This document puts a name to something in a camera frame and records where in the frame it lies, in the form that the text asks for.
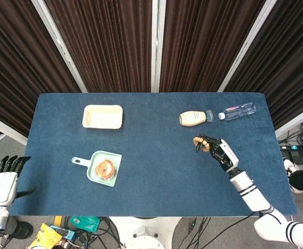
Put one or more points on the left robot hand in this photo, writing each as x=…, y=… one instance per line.
x=2, y=188

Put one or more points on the white frame rail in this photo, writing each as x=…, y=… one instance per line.
x=3, y=127
x=296, y=119

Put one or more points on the blue table cloth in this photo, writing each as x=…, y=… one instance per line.
x=153, y=155

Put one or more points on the white sneaker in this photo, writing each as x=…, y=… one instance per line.
x=289, y=166

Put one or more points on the black foot pedal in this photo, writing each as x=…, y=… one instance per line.
x=296, y=156

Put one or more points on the dark brown pleated curtain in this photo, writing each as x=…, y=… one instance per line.
x=203, y=44
x=107, y=44
x=288, y=57
x=16, y=64

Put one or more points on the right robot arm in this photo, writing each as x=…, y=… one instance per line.
x=252, y=194

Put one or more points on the clear jar of rubber bands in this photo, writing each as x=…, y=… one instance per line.
x=104, y=168

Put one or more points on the clear plastic water bottle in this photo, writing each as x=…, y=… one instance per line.
x=239, y=111

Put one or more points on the green snack bag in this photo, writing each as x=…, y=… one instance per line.
x=85, y=223

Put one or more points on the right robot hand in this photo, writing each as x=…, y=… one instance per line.
x=226, y=155

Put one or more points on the mint green dustpan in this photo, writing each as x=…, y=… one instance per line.
x=115, y=158

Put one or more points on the cream plastic tray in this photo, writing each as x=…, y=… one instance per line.
x=102, y=119

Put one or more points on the white frame post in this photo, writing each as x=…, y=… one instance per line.
x=247, y=44
x=157, y=46
x=60, y=46

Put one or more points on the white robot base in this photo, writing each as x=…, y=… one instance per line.
x=146, y=233

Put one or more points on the yellow snack bag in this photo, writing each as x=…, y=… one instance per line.
x=45, y=237

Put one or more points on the cream squeeze bottle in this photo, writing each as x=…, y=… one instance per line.
x=192, y=118

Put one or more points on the blue snack packet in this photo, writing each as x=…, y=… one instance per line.
x=65, y=233

